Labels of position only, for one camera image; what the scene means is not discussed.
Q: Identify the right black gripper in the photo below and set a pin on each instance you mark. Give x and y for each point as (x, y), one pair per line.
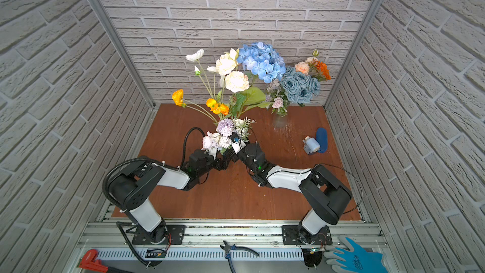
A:
(234, 160)

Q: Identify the lilac white small bouquet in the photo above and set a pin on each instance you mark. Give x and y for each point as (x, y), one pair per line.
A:
(225, 128)

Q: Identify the clear glass vase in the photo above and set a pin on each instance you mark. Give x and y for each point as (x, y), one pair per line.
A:
(280, 121)

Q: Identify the orange white small bouquet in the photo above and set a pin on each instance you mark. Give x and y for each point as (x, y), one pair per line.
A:
(213, 109)

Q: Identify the dusty blue rose bouquet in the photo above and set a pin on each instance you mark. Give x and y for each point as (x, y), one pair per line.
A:
(298, 87)

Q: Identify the blue hydrangea white bouquet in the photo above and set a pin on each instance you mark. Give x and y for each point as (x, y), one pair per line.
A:
(262, 64)

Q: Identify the peach rose stem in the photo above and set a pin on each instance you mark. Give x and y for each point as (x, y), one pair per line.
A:
(310, 63)

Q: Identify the orange gerbera stem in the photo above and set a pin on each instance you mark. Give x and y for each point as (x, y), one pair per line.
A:
(322, 69)

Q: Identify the teal ceramic vase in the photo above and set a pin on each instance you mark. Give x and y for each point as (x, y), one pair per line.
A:
(230, 153)

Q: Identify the white lilac mixed bouquet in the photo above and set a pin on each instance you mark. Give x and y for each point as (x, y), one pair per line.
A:
(275, 94)

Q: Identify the white poppy stem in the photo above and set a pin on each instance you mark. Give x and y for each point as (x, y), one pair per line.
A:
(206, 75)

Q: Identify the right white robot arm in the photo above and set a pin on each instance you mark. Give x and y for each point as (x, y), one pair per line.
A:
(325, 193)

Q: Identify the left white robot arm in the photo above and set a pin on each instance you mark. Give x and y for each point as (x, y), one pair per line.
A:
(129, 185)

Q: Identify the blue oval object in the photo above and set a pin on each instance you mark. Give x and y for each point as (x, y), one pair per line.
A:
(322, 139)

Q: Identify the blue grey work glove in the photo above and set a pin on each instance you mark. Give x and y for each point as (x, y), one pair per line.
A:
(353, 258)

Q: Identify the red clamp tool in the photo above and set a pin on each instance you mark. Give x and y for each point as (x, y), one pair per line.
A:
(91, 262)

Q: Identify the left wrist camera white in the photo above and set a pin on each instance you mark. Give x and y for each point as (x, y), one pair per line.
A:
(213, 152)

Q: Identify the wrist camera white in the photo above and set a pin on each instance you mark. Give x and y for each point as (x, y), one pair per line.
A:
(213, 152)
(237, 143)

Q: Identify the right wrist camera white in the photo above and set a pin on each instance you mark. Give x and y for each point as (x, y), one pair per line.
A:
(237, 143)

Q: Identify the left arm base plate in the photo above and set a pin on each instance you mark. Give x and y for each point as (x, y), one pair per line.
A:
(160, 235)

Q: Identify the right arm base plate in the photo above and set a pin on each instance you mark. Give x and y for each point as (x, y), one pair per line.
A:
(297, 235)

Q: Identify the white slotted cable duct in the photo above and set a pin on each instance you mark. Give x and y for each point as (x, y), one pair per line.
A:
(205, 254)

